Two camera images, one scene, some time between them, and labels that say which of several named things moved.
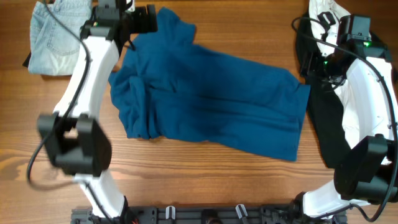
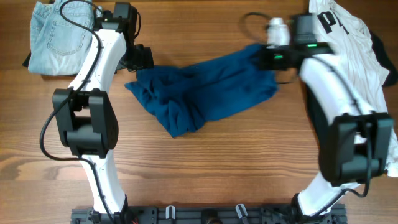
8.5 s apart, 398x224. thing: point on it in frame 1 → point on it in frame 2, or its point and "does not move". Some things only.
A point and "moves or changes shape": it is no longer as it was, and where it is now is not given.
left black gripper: (141, 12) → (143, 60)
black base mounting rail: (207, 214) does not move
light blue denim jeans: (53, 50) does not move
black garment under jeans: (25, 63) does not move
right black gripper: (309, 67) → (262, 62)
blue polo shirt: (168, 87) moves or changes shape
